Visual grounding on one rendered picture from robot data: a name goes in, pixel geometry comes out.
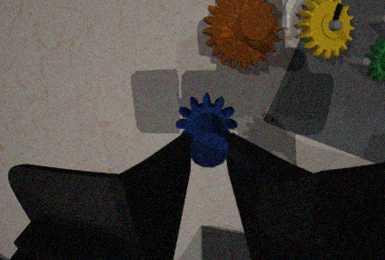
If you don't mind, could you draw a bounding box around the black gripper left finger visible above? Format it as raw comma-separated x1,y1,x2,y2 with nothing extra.
8,133,192,260

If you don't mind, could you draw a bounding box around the green gear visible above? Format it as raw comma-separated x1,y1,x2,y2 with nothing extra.
366,39,385,82

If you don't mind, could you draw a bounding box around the orange gear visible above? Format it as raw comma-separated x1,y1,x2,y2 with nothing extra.
202,0,283,69

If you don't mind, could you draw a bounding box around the dark blue gear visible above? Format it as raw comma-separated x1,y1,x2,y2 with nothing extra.
175,94,237,167

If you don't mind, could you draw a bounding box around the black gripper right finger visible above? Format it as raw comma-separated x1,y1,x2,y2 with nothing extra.
225,133,385,260

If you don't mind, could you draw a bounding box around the yellow gear with black stripe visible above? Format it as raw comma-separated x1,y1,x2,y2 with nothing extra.
297,0,355,58

